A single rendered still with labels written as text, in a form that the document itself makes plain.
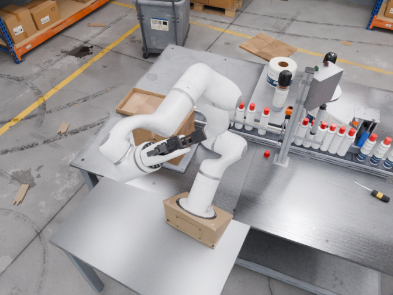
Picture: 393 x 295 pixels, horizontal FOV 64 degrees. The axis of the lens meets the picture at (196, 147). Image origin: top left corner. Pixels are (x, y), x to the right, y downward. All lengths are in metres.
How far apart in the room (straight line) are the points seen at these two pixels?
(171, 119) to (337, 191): 1.29
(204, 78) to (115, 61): 3.43
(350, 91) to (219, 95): 1.65
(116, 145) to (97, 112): 2.80
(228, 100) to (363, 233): 1.11
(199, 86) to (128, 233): 0.98
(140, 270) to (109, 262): 0.16
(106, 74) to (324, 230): 3.23
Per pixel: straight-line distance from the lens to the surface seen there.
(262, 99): 2.37
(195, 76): 1.03
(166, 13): 3.96
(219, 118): 1.30
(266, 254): 2.38
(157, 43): 4.20
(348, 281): 2.47
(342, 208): 1.96
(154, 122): 0.93
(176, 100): 0.98
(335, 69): 1.70
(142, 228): 1.75
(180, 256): 1.66
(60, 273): 2.71
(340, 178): 2.08
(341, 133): 2.01
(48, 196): 3.09
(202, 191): 1.54
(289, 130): 1.84
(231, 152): 1.47
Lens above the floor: 2.37
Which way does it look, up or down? 49 degrees down
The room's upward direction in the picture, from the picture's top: straight up
